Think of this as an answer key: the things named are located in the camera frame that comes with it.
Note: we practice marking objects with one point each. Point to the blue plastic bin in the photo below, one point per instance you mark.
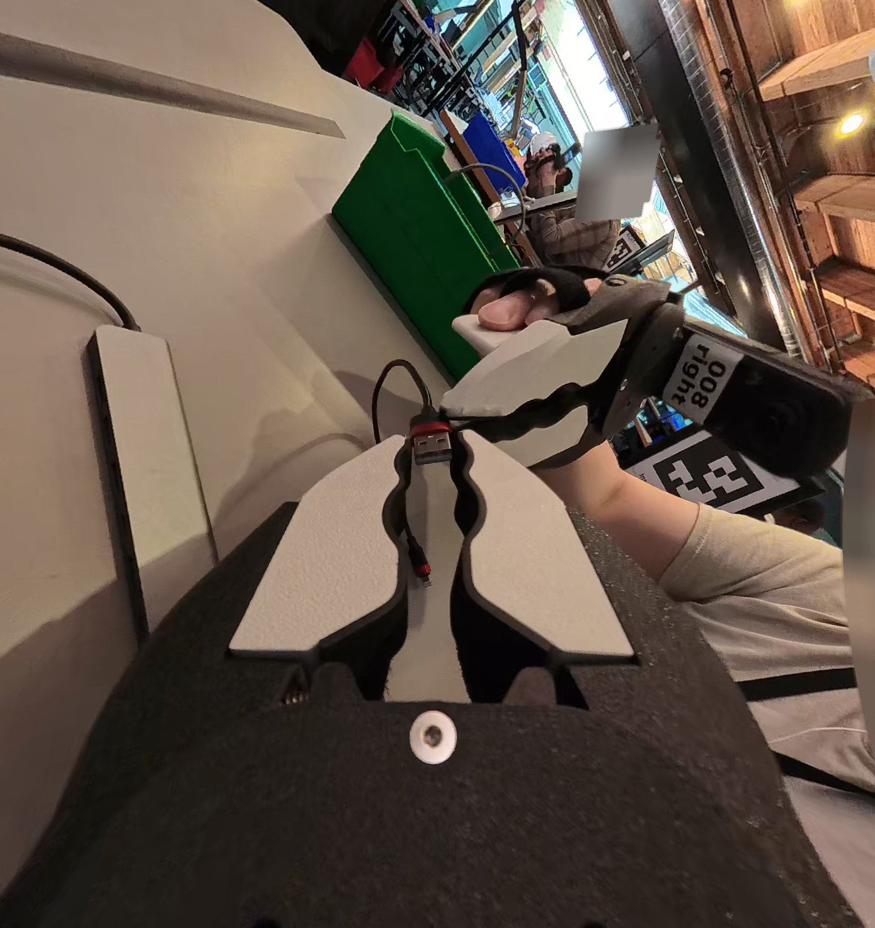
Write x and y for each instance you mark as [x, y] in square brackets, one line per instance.
[492, 149]

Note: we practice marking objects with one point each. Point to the framed marker sign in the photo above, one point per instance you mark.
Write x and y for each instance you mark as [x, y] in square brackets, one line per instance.
[636, 250]
[712, 475]

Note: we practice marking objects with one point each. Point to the grey usb hub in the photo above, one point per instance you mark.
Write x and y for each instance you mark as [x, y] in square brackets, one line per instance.
[162, 471]

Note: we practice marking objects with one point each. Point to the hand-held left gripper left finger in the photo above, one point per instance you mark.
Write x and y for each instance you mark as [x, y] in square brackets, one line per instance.
[321, 565]

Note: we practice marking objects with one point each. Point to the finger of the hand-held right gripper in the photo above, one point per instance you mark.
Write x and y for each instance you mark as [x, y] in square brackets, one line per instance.
[539, 362]
[553, 435]

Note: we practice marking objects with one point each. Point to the ceiling spot light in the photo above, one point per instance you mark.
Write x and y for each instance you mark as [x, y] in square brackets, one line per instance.
[850, 123]

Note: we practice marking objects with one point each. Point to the green plastic bin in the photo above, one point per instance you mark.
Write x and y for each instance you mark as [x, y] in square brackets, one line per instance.
[408, 217]

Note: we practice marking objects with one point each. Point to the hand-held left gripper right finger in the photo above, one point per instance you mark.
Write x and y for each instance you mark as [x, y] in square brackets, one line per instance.
[546, 573]

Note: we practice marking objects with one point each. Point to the red bag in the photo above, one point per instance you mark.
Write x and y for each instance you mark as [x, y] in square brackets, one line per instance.
[370, 62]

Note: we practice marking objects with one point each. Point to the person's right hand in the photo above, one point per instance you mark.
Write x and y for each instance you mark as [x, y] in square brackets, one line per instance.
[506, 312]

